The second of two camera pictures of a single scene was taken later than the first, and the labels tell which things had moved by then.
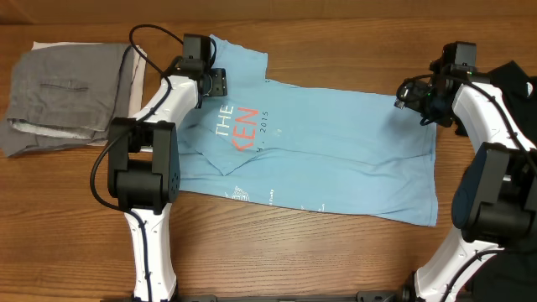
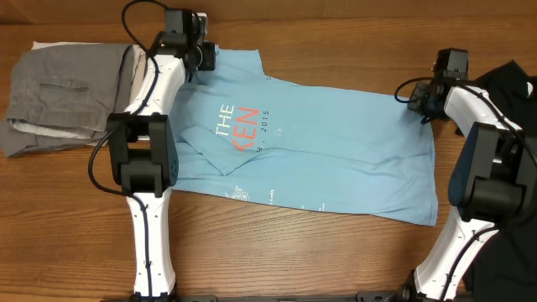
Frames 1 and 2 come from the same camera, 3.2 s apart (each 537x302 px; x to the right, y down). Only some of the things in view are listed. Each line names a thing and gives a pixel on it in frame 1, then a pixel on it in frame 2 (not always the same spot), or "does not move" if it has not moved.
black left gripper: [217, 83] → [208, 61]
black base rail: [366, 296] does not move
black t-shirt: [513, 278] does not move
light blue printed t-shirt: [272, 143] does not move
